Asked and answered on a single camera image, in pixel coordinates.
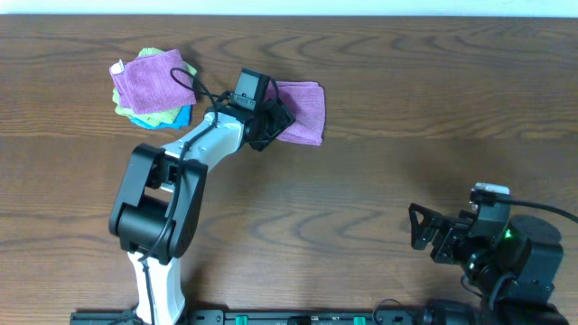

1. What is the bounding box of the purple microfiber cloth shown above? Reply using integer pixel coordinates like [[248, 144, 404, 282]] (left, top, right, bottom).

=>
[[276, 81, 326, 146]]

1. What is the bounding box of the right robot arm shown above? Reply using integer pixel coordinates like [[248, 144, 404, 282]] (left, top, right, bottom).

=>
[[408, 203, 568, 324]]

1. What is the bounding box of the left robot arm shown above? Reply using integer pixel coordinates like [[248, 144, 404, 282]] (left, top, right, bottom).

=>
[[108, 99, 294, 324]]

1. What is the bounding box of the folded blue cloth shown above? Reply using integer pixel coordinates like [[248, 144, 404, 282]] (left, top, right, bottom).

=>
[[129, 106, 192, 130]]

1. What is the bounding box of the folded green cloth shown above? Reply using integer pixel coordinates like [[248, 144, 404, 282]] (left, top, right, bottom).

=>
[[112, 48, 197, 125]]

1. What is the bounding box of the folded purple cloth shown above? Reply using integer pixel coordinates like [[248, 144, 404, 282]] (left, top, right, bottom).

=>
[[109, 50, 196, 115]]

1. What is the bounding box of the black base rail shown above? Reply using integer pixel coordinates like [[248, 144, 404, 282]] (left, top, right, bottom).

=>
[[70, 299, 481, 325]]

